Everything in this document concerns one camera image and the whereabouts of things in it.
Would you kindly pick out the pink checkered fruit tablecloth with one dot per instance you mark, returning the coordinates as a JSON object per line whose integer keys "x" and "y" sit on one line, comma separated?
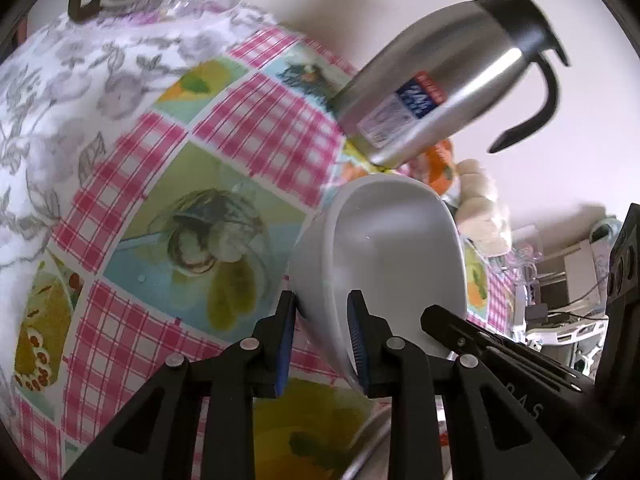
{"x": 178, "y": 241}

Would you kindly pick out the grey floral white cloth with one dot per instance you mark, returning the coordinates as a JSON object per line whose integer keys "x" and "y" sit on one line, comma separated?
{"x": 67, "y": 94}

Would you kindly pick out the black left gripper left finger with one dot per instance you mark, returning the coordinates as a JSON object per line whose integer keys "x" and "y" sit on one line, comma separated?
{"x": 153, "y": 436}

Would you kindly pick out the large metal plate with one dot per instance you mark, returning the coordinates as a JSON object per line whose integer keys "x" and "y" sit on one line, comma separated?
{"x": 369, "y": 452}

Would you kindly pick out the white square bowl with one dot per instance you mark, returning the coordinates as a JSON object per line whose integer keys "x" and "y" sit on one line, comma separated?
{"x": 393, "y": 239}

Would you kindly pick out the white chair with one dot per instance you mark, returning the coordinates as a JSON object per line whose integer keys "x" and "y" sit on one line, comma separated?
{"x": 567, "y": 335}

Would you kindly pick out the stainless steel thermos jug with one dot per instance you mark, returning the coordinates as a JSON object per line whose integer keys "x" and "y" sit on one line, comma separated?
{"x": 444, "y": 71}

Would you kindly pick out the pack of white buns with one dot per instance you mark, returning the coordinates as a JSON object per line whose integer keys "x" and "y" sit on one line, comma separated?
{"x": 482, "y": 217}

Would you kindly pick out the clear glass mug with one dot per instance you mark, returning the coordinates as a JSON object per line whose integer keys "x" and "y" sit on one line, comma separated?
{"x": 524, "y": 259}

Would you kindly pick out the orange snack packet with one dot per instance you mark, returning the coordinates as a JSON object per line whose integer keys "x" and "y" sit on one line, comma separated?
{"x": 434, "y": 167}

